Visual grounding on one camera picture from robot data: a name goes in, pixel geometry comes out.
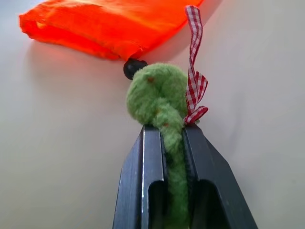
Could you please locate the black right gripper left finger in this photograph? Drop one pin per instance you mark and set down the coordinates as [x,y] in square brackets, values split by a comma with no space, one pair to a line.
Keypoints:
[152,167]

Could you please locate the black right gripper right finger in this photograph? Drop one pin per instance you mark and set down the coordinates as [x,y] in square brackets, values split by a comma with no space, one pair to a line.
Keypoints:
[209,167]

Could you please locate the green plush toy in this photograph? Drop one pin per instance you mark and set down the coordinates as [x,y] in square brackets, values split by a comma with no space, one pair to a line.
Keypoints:
[155,100]

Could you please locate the orange fabric pouch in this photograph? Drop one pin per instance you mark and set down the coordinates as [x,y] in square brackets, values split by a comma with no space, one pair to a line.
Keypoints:
[100,26]

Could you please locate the red white gingham ribbon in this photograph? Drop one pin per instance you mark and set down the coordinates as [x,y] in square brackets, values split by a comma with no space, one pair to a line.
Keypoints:
[196,59]

